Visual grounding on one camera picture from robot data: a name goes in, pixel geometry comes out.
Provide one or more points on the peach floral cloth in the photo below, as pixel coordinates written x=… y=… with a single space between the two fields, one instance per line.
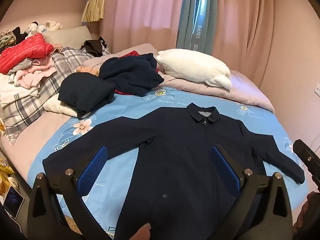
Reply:
x=87 y=70

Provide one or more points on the beige headboard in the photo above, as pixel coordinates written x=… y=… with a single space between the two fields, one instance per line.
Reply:
x=70 y=36

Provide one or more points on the folded navy garment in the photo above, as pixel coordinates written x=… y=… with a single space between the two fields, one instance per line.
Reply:
x=85 y=92

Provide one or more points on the white plush pillow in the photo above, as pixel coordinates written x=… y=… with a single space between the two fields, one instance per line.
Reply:
x=192 y=66

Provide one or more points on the tablet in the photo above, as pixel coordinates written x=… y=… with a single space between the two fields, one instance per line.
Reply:
x=13 y=202

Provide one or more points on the person's right hand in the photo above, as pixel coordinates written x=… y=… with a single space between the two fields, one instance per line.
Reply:
x=306 y=212

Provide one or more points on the beige tassel fringe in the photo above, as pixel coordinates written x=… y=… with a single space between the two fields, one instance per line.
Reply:
x=93 y=8

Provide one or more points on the crumpled navy garment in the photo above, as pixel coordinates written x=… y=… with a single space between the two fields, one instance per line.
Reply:
x=130 y=75

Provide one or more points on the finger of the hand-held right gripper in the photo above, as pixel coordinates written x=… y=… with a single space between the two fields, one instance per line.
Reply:
x=308 y=158

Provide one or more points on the person's left hand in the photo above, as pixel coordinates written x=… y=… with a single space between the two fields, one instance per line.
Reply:
x=142 y=232

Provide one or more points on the blue floral bedsheet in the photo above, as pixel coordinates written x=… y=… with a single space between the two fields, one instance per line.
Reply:
x=130 y=105

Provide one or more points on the white dog plush toy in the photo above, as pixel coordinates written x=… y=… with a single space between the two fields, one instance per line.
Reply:
x=33 y=28

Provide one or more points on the pink curtain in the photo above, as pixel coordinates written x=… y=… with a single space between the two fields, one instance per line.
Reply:
x=142 y=10
x=240 y=25

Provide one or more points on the pink fleece garment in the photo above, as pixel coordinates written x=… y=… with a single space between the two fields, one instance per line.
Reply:
x=35 y=75

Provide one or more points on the black garment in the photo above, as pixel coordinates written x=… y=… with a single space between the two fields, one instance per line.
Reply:
x=93 y=46

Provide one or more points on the pink quilt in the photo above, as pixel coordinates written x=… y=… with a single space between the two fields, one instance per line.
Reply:
x=240 y=87

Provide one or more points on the plaid blanket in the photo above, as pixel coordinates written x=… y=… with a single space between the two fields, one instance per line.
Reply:
x=45 y=87

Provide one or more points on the white fluffy plush toy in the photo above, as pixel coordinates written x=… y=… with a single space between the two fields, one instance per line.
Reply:
x=52 y=25

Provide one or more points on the navy collared jacket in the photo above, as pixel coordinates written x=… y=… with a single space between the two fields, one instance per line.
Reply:
x=175 y=155

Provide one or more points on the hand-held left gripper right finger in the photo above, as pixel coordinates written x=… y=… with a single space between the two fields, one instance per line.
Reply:
x=225 y=170

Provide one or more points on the white printed garment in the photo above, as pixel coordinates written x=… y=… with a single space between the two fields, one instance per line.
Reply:
x=15 y=95

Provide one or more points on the teal curtain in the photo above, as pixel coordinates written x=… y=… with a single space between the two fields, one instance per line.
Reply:
x=190 y=25

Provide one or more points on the wall socket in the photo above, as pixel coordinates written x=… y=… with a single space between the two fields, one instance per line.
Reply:
x=317 y=88

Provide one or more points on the patterned green cloth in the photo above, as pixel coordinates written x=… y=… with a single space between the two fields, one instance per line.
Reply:
x=6 y=40

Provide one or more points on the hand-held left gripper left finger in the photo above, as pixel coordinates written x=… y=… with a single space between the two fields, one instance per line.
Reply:
x=93 y=170

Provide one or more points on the yellow snack bag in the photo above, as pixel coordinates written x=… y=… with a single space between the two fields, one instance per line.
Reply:
x=5 y=172

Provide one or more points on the red down jacket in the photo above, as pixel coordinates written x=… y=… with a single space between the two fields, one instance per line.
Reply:
x=22 y=52

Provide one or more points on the cream cloth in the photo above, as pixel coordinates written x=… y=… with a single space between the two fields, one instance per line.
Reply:
x=60 y=108

